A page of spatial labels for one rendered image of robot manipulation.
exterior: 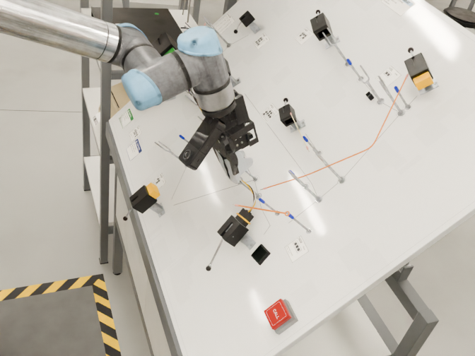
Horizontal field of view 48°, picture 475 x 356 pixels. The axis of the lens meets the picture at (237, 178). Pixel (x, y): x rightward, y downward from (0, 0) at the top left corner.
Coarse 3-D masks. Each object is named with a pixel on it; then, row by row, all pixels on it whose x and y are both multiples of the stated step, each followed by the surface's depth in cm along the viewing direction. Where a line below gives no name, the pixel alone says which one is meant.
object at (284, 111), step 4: (284, 100) 144; (284, 104) 142; (288, 104) 140; (280, 108) 141; (284, 108) 141; (288, 108) 139; (292, 108) 141; (280, 112) 140; (284, 112) 139; (288, 112) 138; (292, 112) 139; (280, 116) 139; (284, 116) 139; (288, 116) 138; (284, 120) 139; (288, 120) 140; (292, 120) 140; (296, 120) 139; (304, 120) 144; (284, 124) 140; (288, 124) 140; (292, 124) 143; (300, 124) 144; (304, 124) 143; (292, 128) 144; (296, 128) 144; (300, 128) 143; (292, 132) 144
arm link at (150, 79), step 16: (144, 48) 100; (128, 64) 99; (144, 64) 96; (160, 64) 95; (176, 64) 96; (128, 80) 94; (144, 80) 94; (160, 80) 95; (176, 80) 96; (128, 96) 100; (144, 96) 95; (160, 96) 96
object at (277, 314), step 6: (282, 300) 118; (270, 306) 119; (276, 306) 118; (282, 306) 117; (264, 312) 119; (270, 312) 118; (276, 312) 117; (282, 312) 116; (288, 312) 116; (270, 318) 117; (276, 318) 116; (282, 318) 115; (288, 318) 115; (270, 324) 117; (276, 324) 116; (282, 324) 116
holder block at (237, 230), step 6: (228, 222) 130; (234, 222) 129; (222, 228) 130; (234, 228) 128; (240, 228) 128; (246, 228) 130; (222, 234) 130; (228, 234) 128; (234, 234) 128; (240, 234) 129; (228, 240) 128; (234, 240) 129; (234, 246) 130
